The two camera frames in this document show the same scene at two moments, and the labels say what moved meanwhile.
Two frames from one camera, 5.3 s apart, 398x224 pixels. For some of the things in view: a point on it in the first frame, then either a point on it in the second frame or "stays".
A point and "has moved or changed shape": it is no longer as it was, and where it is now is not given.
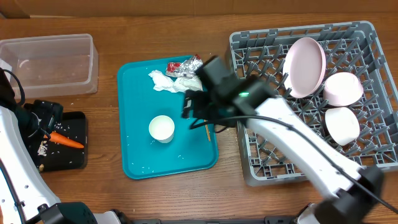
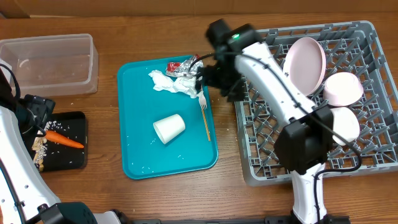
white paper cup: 161,128 has moved or changed shape
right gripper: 197,97 -> 237,89
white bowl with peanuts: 342,126 stays
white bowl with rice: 341,89 stays
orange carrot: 57,137 stays
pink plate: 304,66 stays
